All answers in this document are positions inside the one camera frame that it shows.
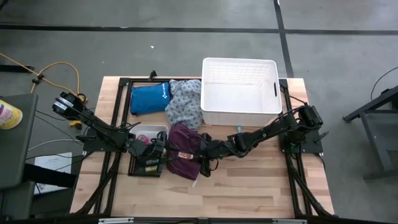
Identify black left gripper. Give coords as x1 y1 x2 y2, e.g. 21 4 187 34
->
136 131 180 166

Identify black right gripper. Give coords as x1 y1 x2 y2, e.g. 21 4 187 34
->
191 133 229 178

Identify dark purple cloth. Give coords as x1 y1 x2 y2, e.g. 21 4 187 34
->
166 123 209 181

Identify small white plastic bin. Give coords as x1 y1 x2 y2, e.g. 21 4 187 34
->
129 124 170 147

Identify large white perforated basket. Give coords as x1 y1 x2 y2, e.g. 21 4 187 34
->
200 57 283 127

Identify grey patterned hospital gown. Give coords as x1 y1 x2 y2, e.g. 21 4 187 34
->
164 78 206 130

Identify blue fabric pouch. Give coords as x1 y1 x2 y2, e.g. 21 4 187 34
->
129 82 172 116

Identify white paper sheet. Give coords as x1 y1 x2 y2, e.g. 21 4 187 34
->
33 151 73 195

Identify dark grey cart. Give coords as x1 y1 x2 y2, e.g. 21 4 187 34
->
0 92 78 220

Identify yellow labelled canister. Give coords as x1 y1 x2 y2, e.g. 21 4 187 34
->
0 99 24 130

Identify black floor bar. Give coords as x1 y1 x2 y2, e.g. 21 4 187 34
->
0 64 35 73

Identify black metal stand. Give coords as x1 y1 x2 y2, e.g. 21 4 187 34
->
343 85 398 182

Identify black aluminium table frame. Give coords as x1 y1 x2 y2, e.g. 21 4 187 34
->
70 70 335 218

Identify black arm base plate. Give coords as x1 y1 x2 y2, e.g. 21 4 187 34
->
279 129 324 155
81 127 128 153

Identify silver aluminium bracket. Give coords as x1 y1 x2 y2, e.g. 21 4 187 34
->
98 217 135 224
272 218 308 224

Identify yellow extension cable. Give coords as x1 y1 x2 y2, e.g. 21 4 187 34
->
0 52 90 128

